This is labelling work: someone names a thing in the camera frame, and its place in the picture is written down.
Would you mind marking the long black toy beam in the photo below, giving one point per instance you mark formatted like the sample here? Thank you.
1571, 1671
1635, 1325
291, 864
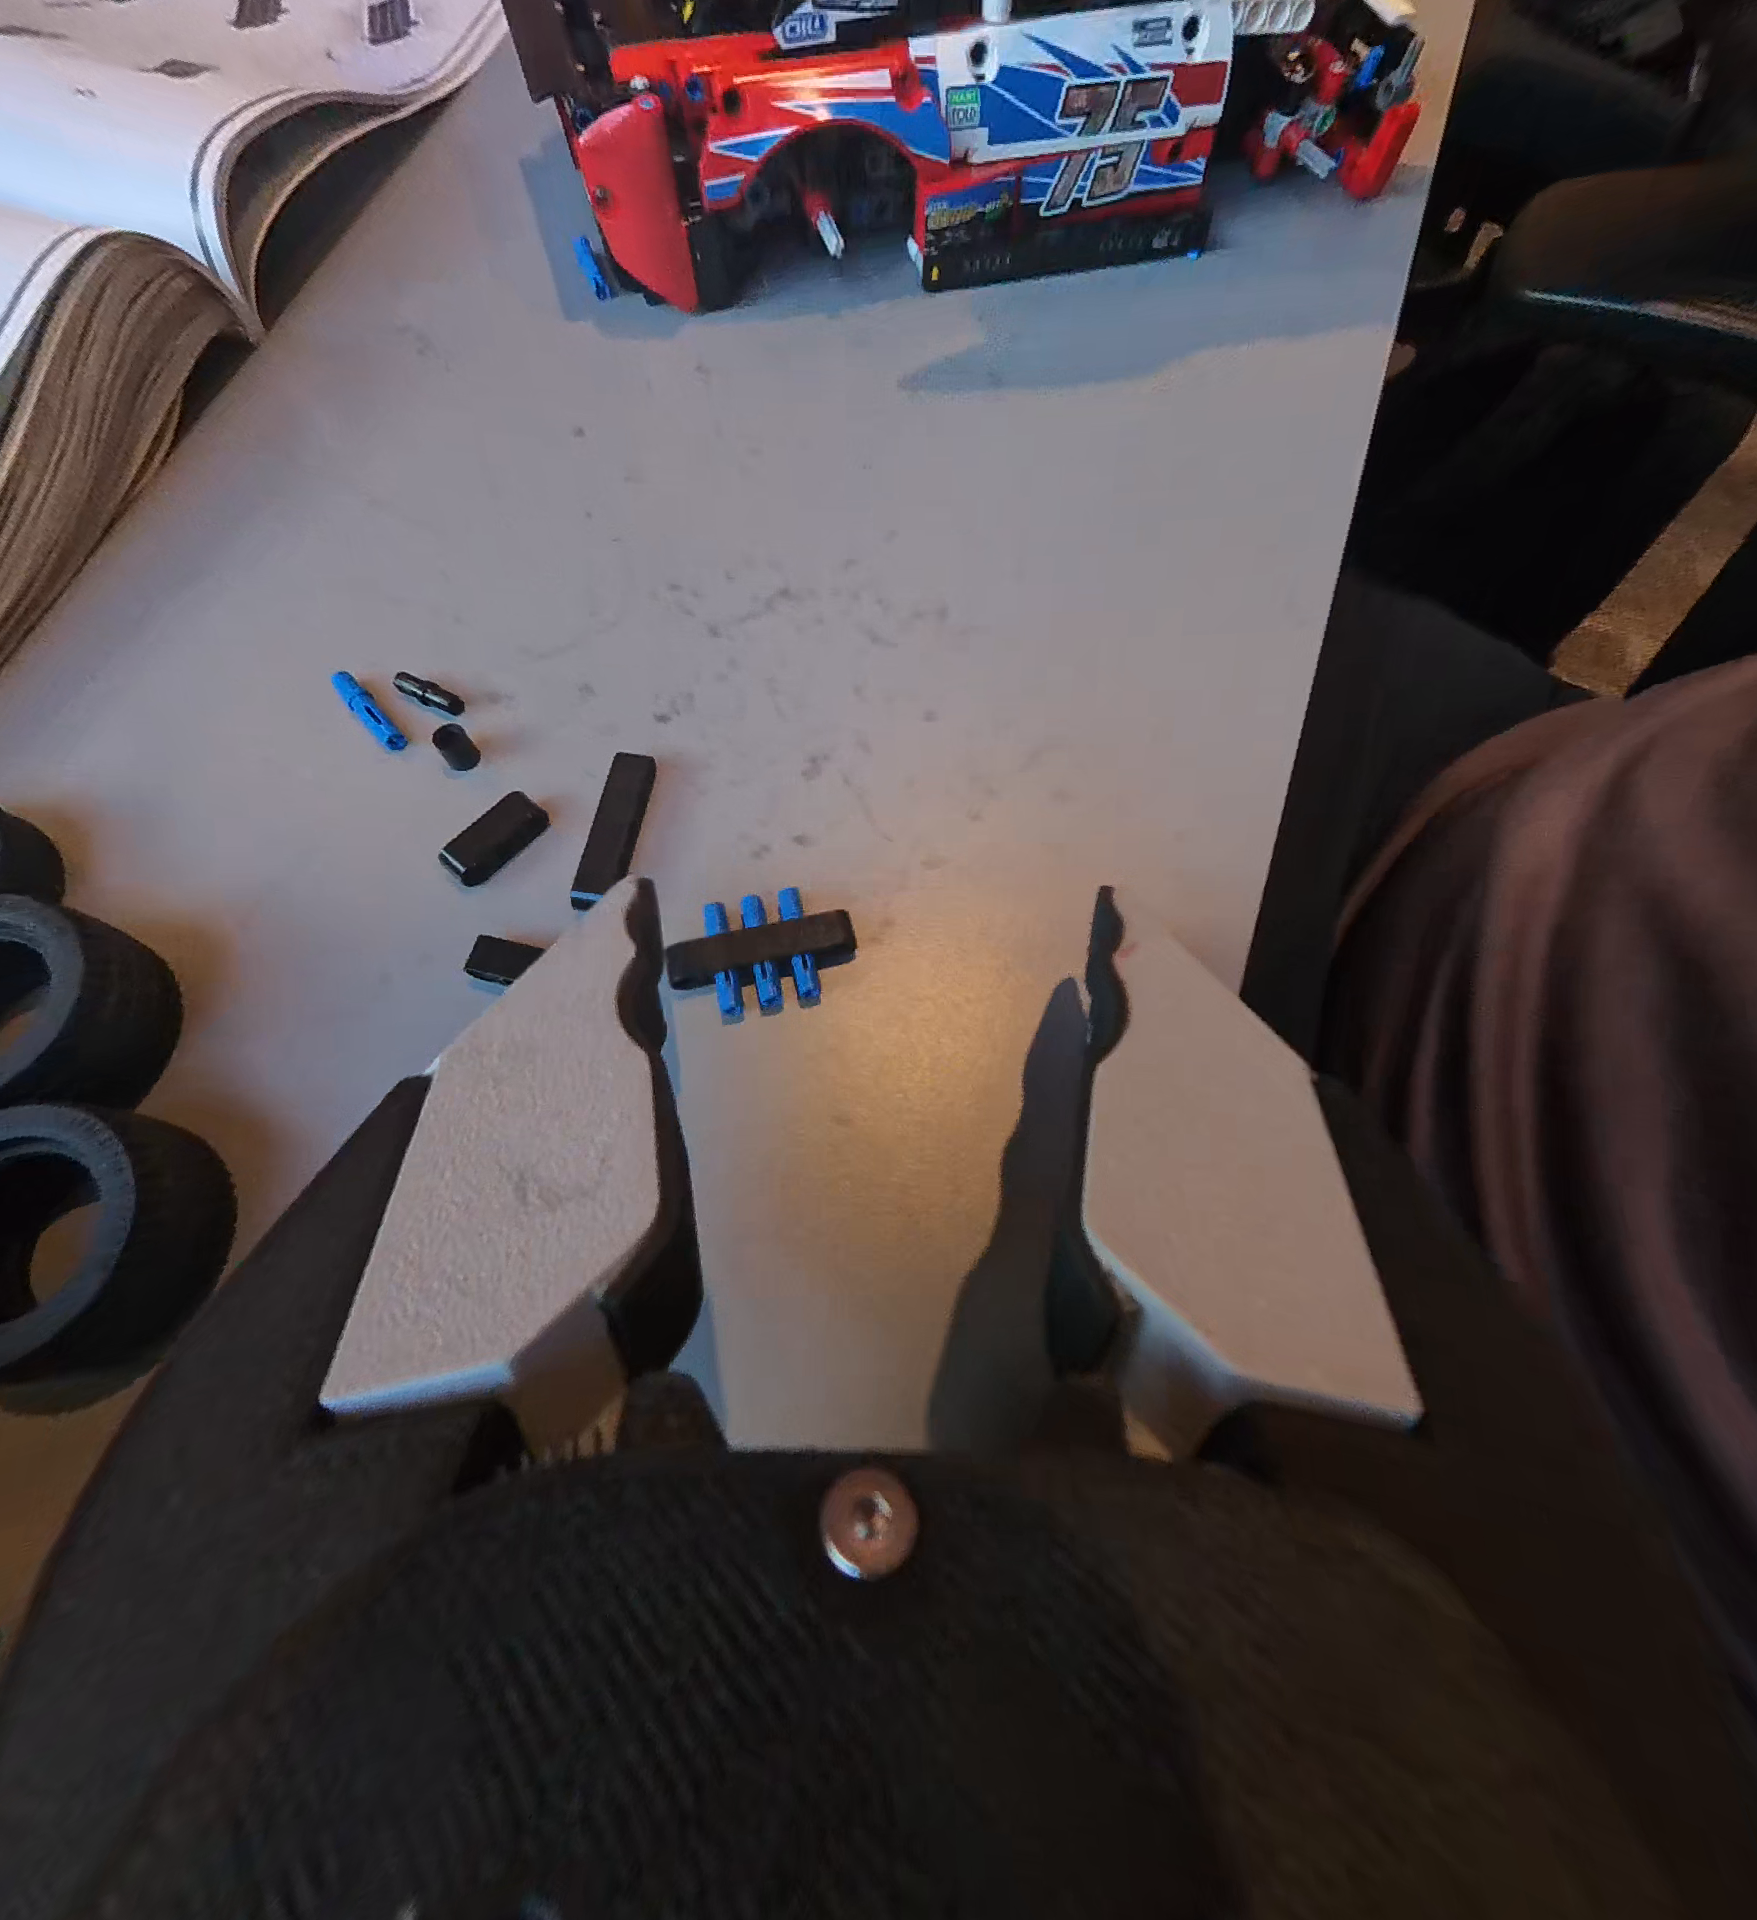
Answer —
616, 830
687, 960

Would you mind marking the red black toy car model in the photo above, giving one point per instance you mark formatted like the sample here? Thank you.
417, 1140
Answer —
670, 180

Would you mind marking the black toy connector pin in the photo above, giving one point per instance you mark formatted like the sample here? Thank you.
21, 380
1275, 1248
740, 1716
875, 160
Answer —
429, 692

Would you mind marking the open instruction booklet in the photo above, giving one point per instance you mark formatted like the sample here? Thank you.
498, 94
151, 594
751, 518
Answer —
8, 374

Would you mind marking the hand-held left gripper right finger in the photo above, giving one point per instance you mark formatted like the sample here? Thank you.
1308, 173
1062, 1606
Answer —
1224, 1200

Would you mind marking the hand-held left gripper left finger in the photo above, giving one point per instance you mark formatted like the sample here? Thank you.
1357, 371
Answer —
519, 1200

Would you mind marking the black toy bush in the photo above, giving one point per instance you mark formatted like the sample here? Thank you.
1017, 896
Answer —
457, 747

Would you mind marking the black chair frame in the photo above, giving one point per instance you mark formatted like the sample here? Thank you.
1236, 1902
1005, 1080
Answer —
1644, 284

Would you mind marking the grey desk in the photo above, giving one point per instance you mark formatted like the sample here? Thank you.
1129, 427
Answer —
893, 601

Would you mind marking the small black toy brick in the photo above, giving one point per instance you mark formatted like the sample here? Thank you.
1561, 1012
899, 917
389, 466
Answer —
504, 960
496, 839

